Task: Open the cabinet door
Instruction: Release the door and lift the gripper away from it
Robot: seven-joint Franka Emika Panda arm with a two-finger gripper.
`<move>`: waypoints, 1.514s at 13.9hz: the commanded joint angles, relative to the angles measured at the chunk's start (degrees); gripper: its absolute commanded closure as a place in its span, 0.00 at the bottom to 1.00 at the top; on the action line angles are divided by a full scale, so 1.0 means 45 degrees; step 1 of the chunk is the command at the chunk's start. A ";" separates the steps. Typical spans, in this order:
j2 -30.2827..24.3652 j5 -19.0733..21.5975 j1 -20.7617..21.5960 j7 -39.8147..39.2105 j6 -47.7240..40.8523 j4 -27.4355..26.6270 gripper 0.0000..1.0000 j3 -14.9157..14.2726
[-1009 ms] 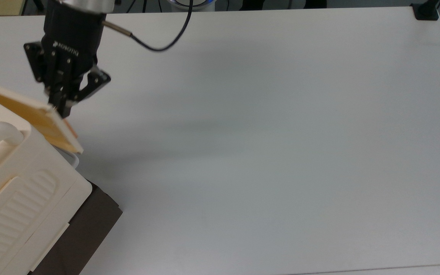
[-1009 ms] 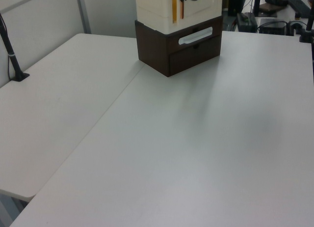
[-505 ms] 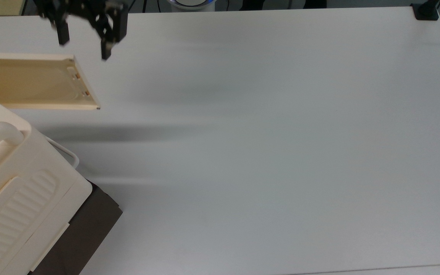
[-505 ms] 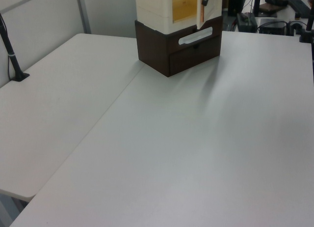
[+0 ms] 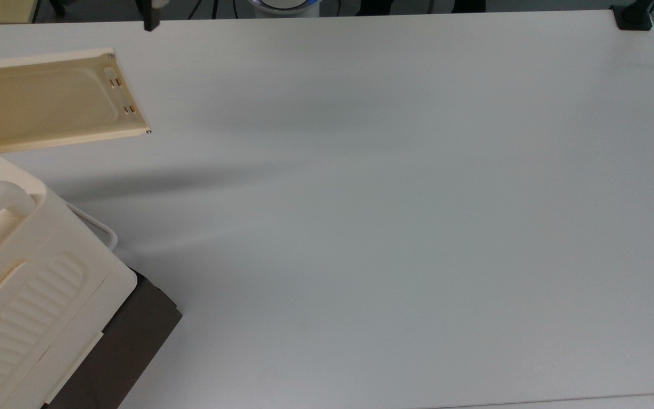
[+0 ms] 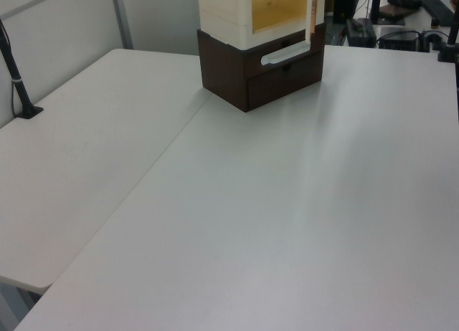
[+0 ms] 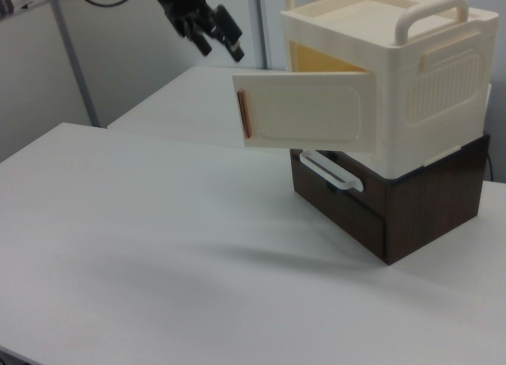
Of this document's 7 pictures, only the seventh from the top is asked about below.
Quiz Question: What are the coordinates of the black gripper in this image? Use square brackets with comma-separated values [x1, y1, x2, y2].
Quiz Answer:
[152, 0, 246, 62]

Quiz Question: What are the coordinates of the cream cabinet door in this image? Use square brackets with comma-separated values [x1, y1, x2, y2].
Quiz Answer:
[231, 70, 377, 152]

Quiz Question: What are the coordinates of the cream plastic cabinet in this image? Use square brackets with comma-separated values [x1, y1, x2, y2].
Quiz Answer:
[279, 0, 499, 180]

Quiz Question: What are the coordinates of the dark brown wooden drawer box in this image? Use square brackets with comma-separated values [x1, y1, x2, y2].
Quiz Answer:
[289, 130, 491, 266]

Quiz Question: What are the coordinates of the white drawer handle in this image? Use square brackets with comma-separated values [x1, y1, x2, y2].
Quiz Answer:
[299, 149, 364, 194]

